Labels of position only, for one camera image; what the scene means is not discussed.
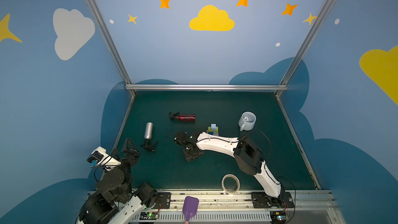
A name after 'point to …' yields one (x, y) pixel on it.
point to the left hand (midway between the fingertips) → (128, 143)
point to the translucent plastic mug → (246, 121)
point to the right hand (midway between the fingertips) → (191, 155)
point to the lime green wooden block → (209, 129)
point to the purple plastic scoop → (190, 207)
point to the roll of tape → (238, 186)
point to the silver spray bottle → (147, 136)
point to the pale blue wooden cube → (213, 127)
